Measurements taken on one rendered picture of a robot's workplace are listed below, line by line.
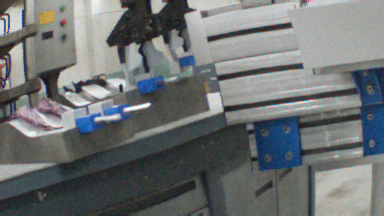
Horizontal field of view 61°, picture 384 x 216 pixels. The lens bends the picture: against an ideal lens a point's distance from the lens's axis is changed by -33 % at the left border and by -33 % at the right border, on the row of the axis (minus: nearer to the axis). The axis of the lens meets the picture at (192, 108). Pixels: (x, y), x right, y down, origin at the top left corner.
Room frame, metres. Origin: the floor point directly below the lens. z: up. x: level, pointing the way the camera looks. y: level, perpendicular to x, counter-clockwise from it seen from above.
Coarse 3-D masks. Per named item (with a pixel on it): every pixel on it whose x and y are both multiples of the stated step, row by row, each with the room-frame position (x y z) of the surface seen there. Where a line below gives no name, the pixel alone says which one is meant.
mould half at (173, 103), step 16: (112, 80) 1.33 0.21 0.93; (192, 80) 1.12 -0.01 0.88; (64, 96) 1.14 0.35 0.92; (96, 96) 1.18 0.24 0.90; (112, 96) 0.99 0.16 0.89; (128, 96) 0.96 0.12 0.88; (144, 96) 1.00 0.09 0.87; (160, 96) 1.03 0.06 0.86; (176, 96) 1.07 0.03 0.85; (192, 96) 1.11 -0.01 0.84; (144, 112) 0.99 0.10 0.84; (160, 112) 1.03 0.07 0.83; (176, 112) 1.06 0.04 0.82; (192, 112) 1.10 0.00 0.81; (144, 128) 0.98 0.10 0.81
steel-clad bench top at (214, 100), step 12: (216, 96) 1.63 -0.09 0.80; (216, 108) 1.17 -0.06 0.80; (180, 120) 1.05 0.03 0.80; (192, 120) 1.00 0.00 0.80; (144, 132) 0.96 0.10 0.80; (156, 132) 0.91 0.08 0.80; (120, 144) 0.83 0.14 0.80; (84, 156) 0.75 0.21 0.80; (0, 168) 0.72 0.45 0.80; (12, 168) 0.69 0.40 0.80; (24, 168) 0.67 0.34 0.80; (36, 168) 0.65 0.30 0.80; (0, 180) 0.56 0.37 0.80
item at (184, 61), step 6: (180, 54) 1.30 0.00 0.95; (186, 54) 1.32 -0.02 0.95; (168, 60) 1.32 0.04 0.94; (180, 60) 1.29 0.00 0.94; (186, 60) 1.28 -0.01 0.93; (192, 60) 1.28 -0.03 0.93; (174, 66) 1.31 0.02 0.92; (180, 66) 1.30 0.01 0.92; (186, 66) 1.31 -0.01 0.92; (174, 72) 1.31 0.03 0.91; (180, 72) 1.30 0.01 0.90
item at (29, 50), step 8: (24, 0) 1.52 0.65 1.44; (32, 0) 1.53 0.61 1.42; (24, 8) 1.52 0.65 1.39; (32, 8) 1.53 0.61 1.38; (24, 16) 1.52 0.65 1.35; (32, 16) 1.53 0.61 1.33; (24, 24) 1.52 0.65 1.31; (24, 40) 1.52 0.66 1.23; (32, 40) 1.53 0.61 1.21; (24, 48) 1.52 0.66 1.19; (32, 48) 1.53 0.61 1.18; (32, 56) 1.52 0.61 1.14; (32, 64) 1.52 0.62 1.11; (32, 72) 1.52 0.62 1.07; (32, 96) 1.51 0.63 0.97; (32, 104) 1.51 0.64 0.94; (0, 112) 1.97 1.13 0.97
